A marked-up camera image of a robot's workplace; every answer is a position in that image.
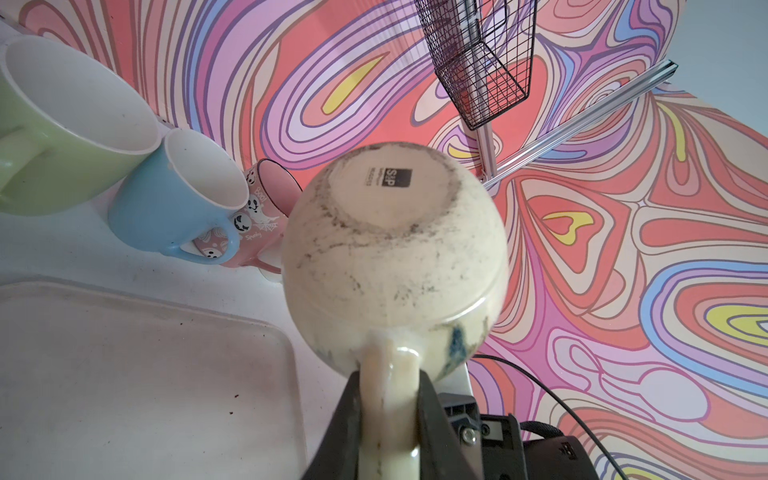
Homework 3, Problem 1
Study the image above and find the light green mug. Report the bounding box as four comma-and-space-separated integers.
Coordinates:
1, 35, 162, 216

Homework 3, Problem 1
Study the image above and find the white mug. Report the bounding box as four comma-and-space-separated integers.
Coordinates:
258, 265, 283, 284

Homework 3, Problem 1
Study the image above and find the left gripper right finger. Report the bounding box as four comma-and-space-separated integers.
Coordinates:
417, 370, 477, 480

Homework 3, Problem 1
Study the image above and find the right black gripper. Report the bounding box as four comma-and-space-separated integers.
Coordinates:
437, 393, 598, 479

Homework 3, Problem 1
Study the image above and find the back black wire basket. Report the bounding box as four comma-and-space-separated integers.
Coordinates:
415, 0, 538, 130

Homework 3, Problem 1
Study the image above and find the light blue mug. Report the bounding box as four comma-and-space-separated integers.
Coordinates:
107, 129, 249, 265

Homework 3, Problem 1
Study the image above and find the beige serving tray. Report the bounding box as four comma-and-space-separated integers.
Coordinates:
1, 281, 307, 479

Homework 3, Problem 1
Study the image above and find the beige teapot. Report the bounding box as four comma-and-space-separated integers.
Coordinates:
282, 142, 509, 479

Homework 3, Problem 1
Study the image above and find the pink mug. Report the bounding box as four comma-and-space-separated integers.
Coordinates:
223, 159, 302, 270

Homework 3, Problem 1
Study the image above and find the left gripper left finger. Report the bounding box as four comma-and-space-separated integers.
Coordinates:
301, 371, 362, 480

